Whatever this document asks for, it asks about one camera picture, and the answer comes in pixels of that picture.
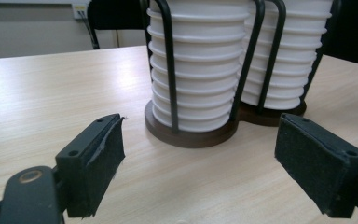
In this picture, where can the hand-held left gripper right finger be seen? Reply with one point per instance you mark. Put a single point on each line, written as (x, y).
(317, 168)

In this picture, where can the stack of white paper cups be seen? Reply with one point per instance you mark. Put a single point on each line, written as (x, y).
(205, 62)
(295, 56)

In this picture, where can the white wall socket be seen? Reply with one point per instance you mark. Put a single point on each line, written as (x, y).
(78, 9)

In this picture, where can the black chair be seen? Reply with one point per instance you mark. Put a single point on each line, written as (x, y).
(354, 31)
(115, 15)

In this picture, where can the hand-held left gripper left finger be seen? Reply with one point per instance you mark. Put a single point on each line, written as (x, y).
(87, 174)

